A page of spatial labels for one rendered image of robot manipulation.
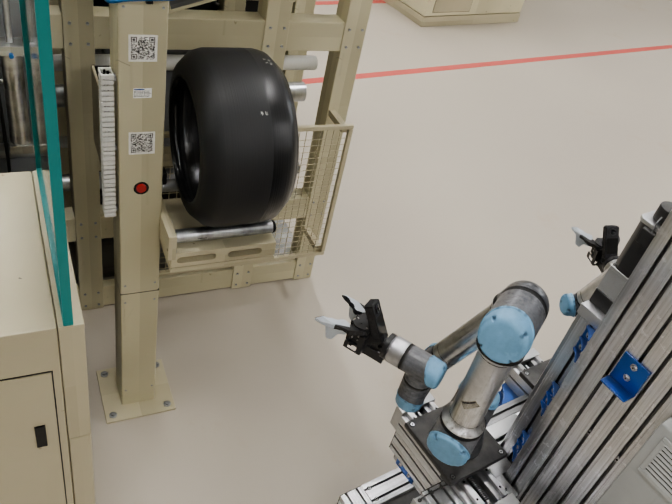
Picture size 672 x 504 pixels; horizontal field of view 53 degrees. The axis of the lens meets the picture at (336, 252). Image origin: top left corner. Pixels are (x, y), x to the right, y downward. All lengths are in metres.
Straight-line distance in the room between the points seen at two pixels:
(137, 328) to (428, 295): 1.66
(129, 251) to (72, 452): 0.78
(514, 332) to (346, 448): 1.47
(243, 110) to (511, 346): 0.98
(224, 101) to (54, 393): 0.90
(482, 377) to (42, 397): 0.97
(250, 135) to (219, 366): 1.35
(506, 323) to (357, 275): 2.15
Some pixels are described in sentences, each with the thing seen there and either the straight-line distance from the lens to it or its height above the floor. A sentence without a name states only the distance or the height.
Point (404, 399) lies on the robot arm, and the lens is 1.82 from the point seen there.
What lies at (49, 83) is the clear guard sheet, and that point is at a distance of 1.11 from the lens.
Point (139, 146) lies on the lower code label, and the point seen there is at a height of 1.21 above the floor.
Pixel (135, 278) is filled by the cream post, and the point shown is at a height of 0.69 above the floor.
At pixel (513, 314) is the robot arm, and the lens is 1.51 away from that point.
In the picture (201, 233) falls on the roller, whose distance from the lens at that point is 2.21.
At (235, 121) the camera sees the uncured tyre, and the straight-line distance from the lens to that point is 1.93.
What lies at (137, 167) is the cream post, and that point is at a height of 1.14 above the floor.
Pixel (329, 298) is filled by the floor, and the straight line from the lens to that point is 3.40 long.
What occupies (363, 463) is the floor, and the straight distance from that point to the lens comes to 2.82.
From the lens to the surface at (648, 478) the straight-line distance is 1.77.
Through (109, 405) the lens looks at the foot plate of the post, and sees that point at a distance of 2.87.
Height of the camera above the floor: 2.30
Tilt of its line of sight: 38 degrees down
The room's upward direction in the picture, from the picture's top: 14 degrees clockwise
